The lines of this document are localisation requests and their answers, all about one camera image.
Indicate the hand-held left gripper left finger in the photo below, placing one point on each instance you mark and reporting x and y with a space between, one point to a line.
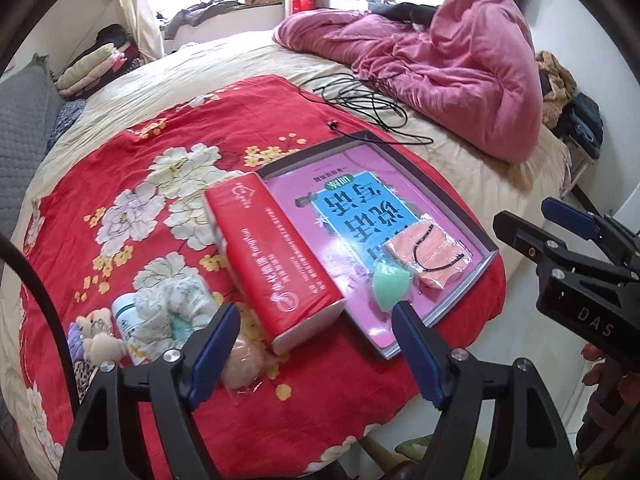
207 355

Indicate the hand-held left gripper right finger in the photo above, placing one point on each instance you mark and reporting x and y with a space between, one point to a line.
420 355

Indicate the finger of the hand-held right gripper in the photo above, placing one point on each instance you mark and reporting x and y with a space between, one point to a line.
530 247
570 217

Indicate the peach sponge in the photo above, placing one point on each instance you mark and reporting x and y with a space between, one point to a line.
245 355

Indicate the white floral scrunchie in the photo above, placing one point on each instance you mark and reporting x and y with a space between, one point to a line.
170 300

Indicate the green makeup sponge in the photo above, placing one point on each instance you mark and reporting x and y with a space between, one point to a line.
387 287

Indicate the pink book tray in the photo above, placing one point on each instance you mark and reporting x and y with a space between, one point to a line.
447 210

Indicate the person's right hand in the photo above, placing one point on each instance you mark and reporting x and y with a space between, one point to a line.
629 390

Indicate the white pill bottle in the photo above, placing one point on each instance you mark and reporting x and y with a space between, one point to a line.
125 325

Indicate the orange flat packet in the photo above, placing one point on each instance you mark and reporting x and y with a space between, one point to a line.
440 255

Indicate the dark blue bag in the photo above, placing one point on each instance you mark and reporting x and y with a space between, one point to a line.
582 125

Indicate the green cushion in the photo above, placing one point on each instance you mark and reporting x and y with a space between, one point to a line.
407 452

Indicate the red floral blanket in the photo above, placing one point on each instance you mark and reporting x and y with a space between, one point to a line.
300 410

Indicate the small teddy bear plush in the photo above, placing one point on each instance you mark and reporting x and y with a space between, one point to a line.
100 330

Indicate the red tissue pack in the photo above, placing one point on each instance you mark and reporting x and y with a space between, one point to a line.
270 260

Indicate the small purple plush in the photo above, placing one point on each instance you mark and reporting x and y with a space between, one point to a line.
75 337

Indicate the brown fuzzy garment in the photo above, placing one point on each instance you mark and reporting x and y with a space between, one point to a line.
550 70

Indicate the pink duvet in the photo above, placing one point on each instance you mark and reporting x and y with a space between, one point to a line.
450 85

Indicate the pink book with blue label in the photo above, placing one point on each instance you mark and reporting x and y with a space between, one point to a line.
300 195

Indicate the black cloth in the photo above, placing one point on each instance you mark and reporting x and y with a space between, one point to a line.
410 11

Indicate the dark patterned pillow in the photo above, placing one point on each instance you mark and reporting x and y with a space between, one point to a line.
67 115

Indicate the grey quilted headboard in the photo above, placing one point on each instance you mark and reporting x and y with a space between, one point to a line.
25 135

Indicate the cream folded blanket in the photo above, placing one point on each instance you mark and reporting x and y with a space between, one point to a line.
85 67

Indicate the pile of dark clothes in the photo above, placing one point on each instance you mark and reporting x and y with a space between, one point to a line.
115 37

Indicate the red box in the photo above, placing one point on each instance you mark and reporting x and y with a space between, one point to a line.
304 5

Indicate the cream curtain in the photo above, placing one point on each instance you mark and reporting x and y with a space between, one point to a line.
145 20

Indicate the grey jacket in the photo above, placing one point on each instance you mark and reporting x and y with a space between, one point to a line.
200 12

